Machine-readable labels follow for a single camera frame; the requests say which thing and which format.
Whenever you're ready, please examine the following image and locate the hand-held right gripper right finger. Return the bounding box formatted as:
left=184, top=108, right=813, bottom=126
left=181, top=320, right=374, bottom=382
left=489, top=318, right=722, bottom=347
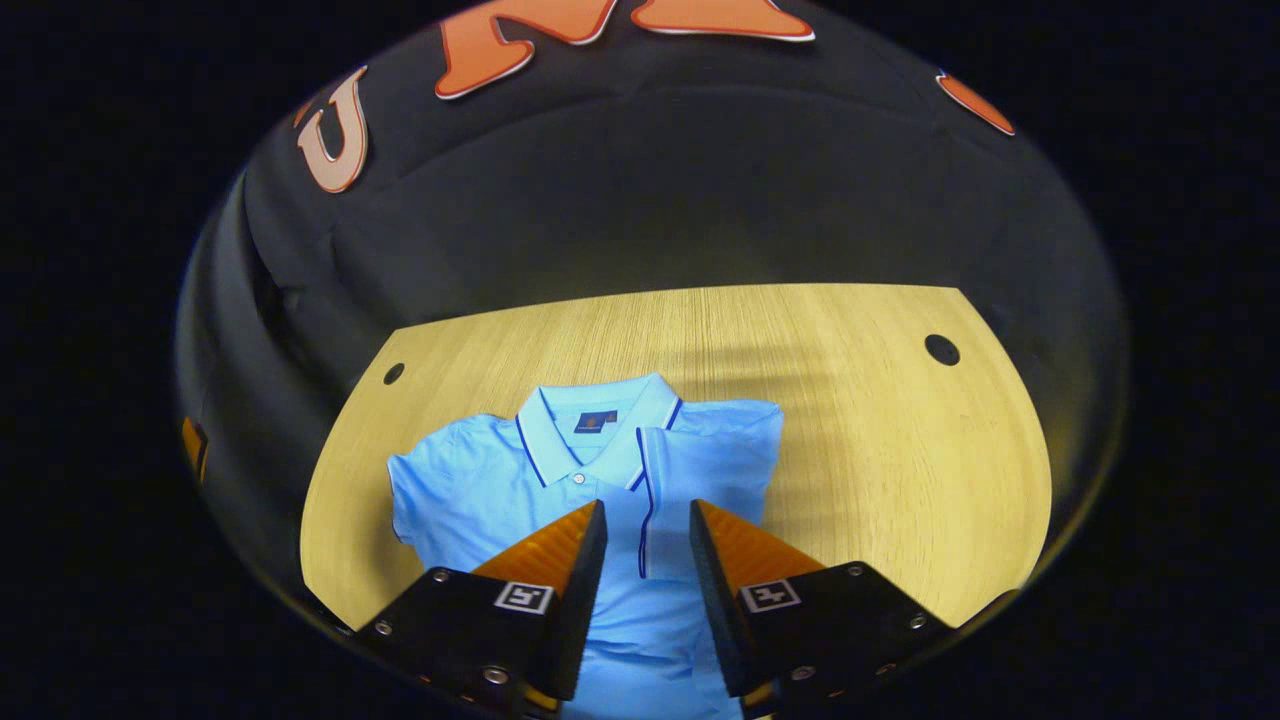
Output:
left=688, top=497, right=961, bottom=717

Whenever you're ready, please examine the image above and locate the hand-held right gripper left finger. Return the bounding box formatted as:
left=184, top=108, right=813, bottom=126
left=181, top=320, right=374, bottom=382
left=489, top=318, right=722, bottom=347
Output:
left=350, top=498, right=609, bottom=717

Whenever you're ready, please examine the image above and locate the light blue T-shirt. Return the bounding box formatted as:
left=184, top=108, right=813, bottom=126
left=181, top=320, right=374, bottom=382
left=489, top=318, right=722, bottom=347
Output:
left=387, top=372, right=786, bottom=720

